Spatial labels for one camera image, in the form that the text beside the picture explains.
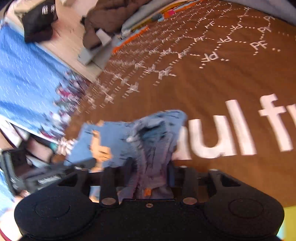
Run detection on paul frank colourful bedspread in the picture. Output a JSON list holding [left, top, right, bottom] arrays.
[[62, 0, 296, 241]]

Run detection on grey bedside cabinet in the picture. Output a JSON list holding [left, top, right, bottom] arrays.
[[77, 29, 119, 70]]

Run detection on grey purple duvet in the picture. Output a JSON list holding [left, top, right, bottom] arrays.
[[230, 0, 296, 26]]

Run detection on blue car print pants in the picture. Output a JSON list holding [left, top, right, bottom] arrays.
[[66, 110, 187, 201]]

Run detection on grey pillow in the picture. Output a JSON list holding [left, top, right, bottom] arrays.
[[121, 0, 174, 33]]

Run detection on brown puffer jacket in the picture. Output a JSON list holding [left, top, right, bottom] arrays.
[[80, 0, 150, 50]]

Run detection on blue dotted wardrobe curtain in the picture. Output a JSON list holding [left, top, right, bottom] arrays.
[[1, 21, 90, 142]]

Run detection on black bag on wardrobe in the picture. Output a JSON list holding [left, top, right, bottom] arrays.
[[21, 0, 58, 43]]

